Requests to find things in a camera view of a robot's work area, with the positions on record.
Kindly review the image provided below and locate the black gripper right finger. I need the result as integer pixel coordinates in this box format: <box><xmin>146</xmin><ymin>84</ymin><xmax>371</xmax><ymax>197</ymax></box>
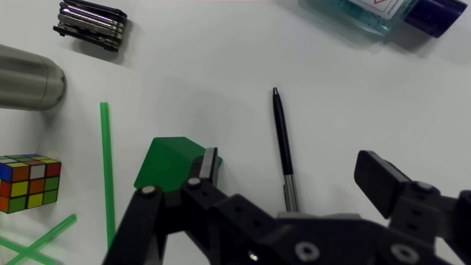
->
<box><xmin>353</xmin><ymin>150</ymin><xmax>471</xmax><ymax>265</ymax></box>

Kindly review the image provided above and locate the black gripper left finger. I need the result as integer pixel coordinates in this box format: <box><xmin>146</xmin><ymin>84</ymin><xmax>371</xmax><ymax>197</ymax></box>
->
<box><xmin>103</xmin><ymin>147</ymin><xmax>225</xmax><ymax>265</ymax></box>

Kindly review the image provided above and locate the black pen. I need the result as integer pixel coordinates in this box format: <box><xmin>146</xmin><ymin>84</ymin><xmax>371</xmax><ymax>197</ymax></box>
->
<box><xmin>272</xmin><ymin>86</ymin><xmax>299</xmax><ymax>212</ymax></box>

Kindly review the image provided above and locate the green block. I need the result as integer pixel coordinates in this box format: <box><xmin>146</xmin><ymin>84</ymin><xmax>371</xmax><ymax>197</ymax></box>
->
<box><xmin>134</xmin><ymin>137</ymin><xmax>222</xmax><ymax>192</ymax></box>

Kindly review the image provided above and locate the green straw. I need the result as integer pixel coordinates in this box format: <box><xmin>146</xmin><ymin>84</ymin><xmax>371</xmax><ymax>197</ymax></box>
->
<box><xmin>100</xmin><ymin>101</ymin><xmax>116</xmax><ymax>247</ymax></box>

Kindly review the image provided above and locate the rubiks cube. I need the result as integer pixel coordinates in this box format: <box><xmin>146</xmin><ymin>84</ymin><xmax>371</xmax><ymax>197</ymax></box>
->
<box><xmin>0</xmin><ymin>153</ymin><xmax>62</xmax><ymax>213</ymax></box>

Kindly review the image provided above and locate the black folding multi-tool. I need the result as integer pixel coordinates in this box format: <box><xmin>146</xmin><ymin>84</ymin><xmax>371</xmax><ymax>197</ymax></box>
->
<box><xmin>53</xmin><ymin>0</ymin><xmax>128</xmax><ymax>51</ymax></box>

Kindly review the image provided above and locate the stainless steel water bottle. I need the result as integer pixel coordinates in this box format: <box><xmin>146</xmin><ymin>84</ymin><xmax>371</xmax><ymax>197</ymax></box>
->
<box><xmin>0</xmin><ymin>45</ymin><xmax>66</xmax><ymax>110</ymax></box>

